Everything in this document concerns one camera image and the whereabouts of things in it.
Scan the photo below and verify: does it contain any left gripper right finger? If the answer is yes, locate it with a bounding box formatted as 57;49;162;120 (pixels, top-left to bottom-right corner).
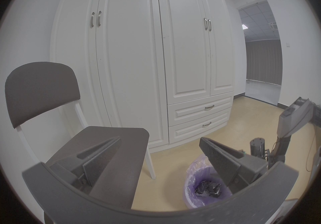
199;137;269;195

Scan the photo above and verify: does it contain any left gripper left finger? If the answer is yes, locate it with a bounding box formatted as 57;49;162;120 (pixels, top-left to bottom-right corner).
49;136;122;194

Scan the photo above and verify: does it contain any purple plastic bag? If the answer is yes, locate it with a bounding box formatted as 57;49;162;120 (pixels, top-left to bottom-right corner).
186;154;233;208

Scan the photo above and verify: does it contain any black white plastic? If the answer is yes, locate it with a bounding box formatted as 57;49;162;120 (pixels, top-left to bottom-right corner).
195;180;222;198

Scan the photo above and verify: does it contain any white chair dark grey seat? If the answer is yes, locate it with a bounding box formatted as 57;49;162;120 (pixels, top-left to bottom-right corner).
5;62;156;210

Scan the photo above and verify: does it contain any grey curtain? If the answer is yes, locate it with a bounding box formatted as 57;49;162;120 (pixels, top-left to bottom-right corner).
246;39;283;86

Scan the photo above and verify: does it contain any white wardrobe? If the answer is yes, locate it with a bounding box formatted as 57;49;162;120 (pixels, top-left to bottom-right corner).
50;0;247;154

